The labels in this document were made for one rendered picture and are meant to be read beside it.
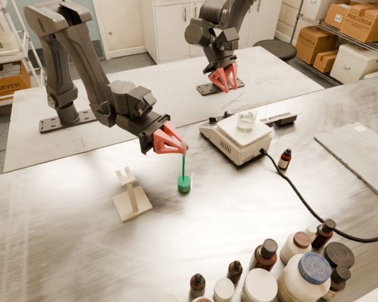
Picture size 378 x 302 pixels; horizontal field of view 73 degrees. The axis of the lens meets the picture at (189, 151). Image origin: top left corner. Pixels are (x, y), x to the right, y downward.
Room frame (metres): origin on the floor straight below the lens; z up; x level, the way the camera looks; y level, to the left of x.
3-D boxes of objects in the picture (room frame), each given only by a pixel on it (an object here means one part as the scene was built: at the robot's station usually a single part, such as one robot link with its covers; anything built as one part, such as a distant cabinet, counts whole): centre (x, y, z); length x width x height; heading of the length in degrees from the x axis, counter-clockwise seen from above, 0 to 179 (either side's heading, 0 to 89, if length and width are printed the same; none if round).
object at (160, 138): (0.45, 0.04, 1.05); 0.09 x 0.07 x 0.07; 54
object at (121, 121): (0.52, 0.15, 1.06); 0.07 x 0.06 x 0.07; 54
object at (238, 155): (0.60, -0.15, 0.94); 0.22 x 0.13 x 0.08; 34
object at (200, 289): (0.17, -0.02, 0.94); 0.03 x 0.03 x 0.08
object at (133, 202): (0.37, 0.15, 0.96); 0.08 x 0.08 x 0.13; 30
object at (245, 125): (0.56, -0.16, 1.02); 0.06 x 0.05 x 0.08; 169
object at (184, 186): (0.43, 0.01, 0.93); 0.04 x 0.04 x 0.06
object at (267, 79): (0.93, 0.08, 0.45); 1.20 x 0.48 x 0.90; 113
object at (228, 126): (0.58, -0.16, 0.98); 0.12 x 0.12 x 0.01; 34
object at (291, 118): (0.72, -0.34, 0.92); 0.09 x 0.06 x 0.04; 112
